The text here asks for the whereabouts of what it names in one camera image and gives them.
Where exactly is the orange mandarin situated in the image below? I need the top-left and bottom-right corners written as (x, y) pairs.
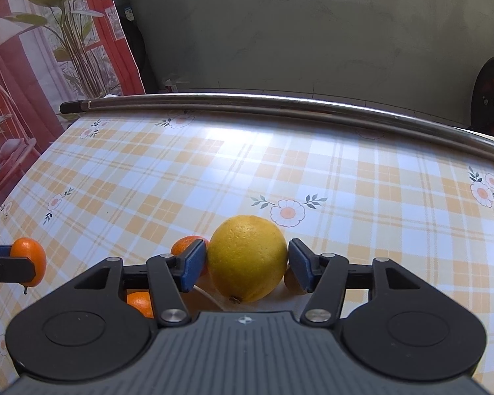
top-left (171, 235), bottom-right (210, 277)
top-left (10, 237), bottom-right (47, 289)
top-left (125, 291), bottom-right (155, 319)

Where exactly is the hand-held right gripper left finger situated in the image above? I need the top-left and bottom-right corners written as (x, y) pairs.
top-left (72, 238), bottom-right (207, 327)

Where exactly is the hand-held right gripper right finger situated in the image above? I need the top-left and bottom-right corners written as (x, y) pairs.
top-left (287, 238), bottom-right (424, 325)

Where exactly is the long metal pipe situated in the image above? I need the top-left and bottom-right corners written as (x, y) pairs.
top-left (60, 92), bottom-right (494, 158)

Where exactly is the small brown round fruit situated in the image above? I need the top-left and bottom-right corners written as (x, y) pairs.
top-left (283, 267), bottom-right (309, 296)

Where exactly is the red patterned curtain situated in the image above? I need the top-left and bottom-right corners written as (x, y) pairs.
top-left (0, 0), bottom-right (147, 231)

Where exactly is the plaid floral tablecloth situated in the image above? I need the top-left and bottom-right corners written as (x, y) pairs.
top-left (0, 109), bottom-right (494, 395)

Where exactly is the yellow lemon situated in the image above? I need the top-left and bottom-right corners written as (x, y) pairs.
top-left (207, 215), bottom-right (289, 304)

